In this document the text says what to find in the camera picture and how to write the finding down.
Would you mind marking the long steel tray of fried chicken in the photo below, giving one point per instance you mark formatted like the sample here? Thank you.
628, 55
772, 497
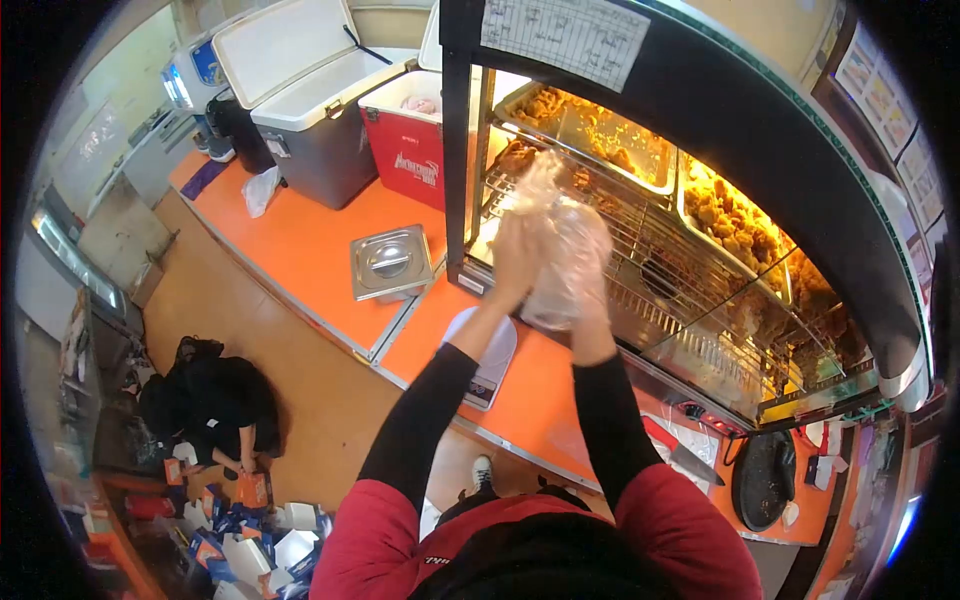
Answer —
592, 131

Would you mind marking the white cutting board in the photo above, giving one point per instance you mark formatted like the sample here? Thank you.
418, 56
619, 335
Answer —
694, 439

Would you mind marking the person's left fingers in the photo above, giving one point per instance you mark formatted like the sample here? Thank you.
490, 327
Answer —
519, 229

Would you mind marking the glass front fridge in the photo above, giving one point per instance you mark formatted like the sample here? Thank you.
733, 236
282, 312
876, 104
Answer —
75, 259

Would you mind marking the red cooler box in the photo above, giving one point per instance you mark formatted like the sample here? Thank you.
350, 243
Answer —
405, 150

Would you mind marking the black bin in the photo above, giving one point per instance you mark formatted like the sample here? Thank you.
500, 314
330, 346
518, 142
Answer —
240, 135

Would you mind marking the person's body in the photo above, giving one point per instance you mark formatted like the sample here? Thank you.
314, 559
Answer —
525, 555

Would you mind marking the person's left hand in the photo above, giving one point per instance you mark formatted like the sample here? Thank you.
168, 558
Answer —
516, 259

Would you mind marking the purple cloth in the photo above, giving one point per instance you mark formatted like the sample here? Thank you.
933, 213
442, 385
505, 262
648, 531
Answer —
201, 178

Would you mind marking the menu posters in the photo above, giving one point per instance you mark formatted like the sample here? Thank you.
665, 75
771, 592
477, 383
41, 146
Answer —
889, 105

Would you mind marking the person's legs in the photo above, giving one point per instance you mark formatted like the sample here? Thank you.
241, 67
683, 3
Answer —
481, 472

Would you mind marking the pile of blue white cartons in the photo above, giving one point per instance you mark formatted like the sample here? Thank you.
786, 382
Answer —
247, 551

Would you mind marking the printed paper sheet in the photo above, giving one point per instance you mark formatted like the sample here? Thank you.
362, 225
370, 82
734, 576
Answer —
562, 34

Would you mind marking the deep steel tray of fried chicken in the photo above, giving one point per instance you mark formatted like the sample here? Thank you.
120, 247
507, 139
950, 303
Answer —
731, 221

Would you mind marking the grey cooler box white lid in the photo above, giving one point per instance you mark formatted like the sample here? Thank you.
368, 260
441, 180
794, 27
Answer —
315, 112

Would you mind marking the person's right hand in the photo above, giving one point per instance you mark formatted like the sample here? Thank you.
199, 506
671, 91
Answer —
581, 262

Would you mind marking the black heated display cabinet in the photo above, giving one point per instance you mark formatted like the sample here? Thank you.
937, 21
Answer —
750, 97

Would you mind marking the white kitchen scale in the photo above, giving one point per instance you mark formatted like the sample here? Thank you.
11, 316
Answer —
491, 367

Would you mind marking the crumpled white plastic bag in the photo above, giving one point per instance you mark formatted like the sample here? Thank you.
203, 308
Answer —
260, 189

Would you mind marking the steel pan with lid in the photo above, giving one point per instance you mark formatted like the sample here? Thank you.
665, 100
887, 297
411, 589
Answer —
391, 262

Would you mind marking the person's right fingers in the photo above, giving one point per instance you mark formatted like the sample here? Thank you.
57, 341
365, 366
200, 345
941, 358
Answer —
585, 225

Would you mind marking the clear plastic glove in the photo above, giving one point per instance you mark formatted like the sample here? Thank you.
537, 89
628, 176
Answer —
536, 180

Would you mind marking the orange carton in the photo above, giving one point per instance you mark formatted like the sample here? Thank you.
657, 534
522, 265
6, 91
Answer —
253, 489

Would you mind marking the blue white dispenser machine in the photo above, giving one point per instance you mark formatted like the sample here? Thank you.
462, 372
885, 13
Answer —
187, 75

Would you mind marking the round black pan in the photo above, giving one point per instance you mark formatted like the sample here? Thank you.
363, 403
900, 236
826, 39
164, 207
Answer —
763, 480

